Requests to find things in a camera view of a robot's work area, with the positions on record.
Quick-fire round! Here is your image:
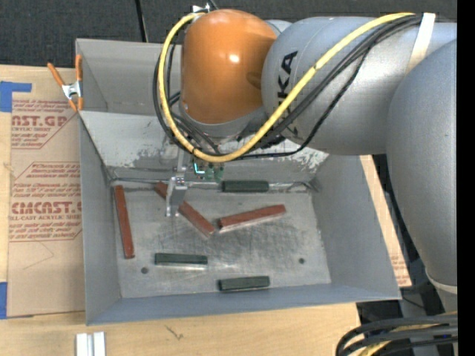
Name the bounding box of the dark green flat block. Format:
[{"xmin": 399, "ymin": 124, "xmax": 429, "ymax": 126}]
[
  {"xmin": 221, "ymin": 180, "xmax": 270, "ymax": 194},
  {"xmin": 217, "ymin": 275, "xmax": 271, "ymax": 292},
  {"xmin": 154, "ymin": 252, "xmax": 209, "ymax": 266}
]

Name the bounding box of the red-brown flat block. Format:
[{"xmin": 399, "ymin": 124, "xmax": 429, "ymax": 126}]
[
  {"xmin": 154, "ymin": 181, "xmax": 217, "ymax": 238},
  {"xmin": 216, "ymin": 204, "xmax": 287, "ymax": 234},
  {"xmin": 113, "ymin": 185, "xmax": 137, "ymax": 260}
]

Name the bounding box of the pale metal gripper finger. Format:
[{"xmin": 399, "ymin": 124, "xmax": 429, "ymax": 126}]
[
  {"xmin": 165, "ymin": 177, "xmax": 177, "ymax": 217},
  {"xmin": 172, "ymin": 177, "xmax": 189, "ymax": 215}
]

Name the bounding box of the grey metal bin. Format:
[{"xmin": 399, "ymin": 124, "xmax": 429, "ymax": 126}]
[{"xmin": 75, "ymin": 38, "xmax": 402, "ymax": 326}]

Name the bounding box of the brown cardboard board, red print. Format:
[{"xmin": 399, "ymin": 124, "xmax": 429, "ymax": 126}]
[{"xmin": 0, "ymin": 64, "xmax": 413, "ymax": 319}]

